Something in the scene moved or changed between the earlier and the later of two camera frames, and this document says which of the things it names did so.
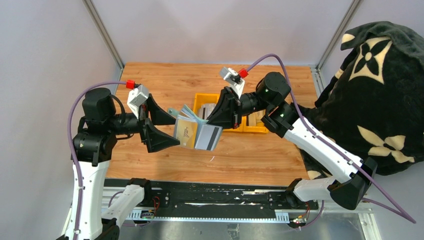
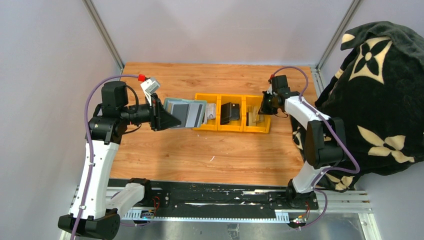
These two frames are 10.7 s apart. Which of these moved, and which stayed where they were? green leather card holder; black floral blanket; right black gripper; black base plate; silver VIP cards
Moved: green leather card holder; right black gripper
Stayed: black base plate; black floral blanket; silver VIP cards
